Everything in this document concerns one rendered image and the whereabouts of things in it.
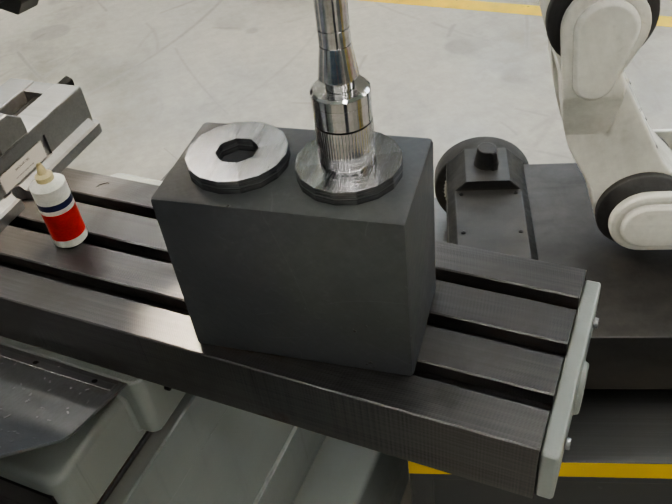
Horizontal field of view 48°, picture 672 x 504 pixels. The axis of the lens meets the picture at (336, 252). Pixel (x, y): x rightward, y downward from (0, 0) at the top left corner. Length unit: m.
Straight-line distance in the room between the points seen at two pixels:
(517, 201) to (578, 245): 0.14
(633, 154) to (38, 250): 0.85
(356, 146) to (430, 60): 2.52
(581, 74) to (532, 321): 0.43
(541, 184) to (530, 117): 1.25
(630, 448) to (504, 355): 0.63
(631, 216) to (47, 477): 0.89
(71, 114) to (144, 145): 1.76
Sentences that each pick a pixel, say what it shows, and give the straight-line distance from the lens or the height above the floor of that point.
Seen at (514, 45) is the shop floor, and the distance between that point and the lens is 3.20.
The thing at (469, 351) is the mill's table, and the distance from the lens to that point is 0.74.
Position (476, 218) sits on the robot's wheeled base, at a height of 0.59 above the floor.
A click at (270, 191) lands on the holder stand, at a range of 0.63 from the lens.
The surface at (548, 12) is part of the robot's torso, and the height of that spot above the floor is 1.03.
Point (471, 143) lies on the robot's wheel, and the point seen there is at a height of 0.60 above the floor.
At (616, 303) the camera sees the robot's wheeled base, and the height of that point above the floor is 0.57.
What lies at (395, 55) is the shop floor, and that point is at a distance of 3.16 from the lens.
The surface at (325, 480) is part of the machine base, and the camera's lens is 1.52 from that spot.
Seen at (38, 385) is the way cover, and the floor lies 0.86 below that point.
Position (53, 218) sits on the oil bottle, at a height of 0.97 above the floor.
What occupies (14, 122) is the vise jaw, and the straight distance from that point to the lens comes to 1.03.
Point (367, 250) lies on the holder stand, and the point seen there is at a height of 1.08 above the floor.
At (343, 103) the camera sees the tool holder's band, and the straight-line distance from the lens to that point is 0.58.
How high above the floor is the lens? 1.50
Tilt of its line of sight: 42 degrees down
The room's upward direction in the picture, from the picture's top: 8 degrees counter-clockwise
